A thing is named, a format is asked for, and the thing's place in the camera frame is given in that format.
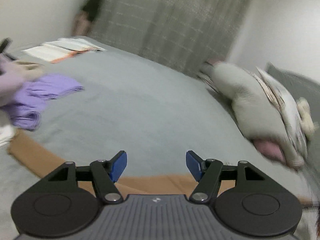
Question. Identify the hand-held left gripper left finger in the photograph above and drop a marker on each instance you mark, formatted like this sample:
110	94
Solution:
118	165

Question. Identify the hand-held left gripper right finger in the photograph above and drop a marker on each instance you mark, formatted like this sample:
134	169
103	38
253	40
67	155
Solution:
193	165

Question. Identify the brown ribbed sweater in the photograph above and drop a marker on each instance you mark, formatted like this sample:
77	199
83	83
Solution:
32	155

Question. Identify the grey bed blanket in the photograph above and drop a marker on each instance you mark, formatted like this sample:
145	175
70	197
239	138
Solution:
150	110

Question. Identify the pink cushion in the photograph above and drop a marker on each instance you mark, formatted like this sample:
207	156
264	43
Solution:
268	150

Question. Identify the light grey pillow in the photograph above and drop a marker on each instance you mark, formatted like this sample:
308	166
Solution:
250	105

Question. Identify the striped pink cloth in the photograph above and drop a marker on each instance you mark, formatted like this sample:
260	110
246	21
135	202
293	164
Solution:
206	77

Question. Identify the purple garment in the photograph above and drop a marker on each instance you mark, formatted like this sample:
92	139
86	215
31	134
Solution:
50	87

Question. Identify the patterned ruffled pillow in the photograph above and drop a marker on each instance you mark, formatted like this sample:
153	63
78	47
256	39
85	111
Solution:
282	100

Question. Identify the white cloth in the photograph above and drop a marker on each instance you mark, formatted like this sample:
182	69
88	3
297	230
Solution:
6	135

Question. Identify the cream plush toy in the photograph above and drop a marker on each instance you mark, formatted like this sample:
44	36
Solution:
306	117

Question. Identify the open white book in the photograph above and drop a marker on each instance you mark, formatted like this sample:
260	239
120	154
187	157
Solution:
75	43

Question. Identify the dark grey headboard cushion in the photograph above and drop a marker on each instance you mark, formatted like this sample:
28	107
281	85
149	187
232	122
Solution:
300	85

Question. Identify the beige garment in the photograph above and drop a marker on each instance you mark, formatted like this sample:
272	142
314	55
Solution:
15	80

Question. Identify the open book with orange edge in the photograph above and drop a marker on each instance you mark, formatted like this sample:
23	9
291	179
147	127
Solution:
42	52

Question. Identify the grey star-print curtain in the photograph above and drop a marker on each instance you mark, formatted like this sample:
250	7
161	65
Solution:
175	25

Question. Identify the pink hanging garment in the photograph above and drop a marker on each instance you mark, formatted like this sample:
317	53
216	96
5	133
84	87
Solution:
81	25

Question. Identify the dark green hanging garment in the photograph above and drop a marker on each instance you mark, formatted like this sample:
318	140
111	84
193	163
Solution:
92	5

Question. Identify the black object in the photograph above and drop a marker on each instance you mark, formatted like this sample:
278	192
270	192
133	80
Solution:
5	46

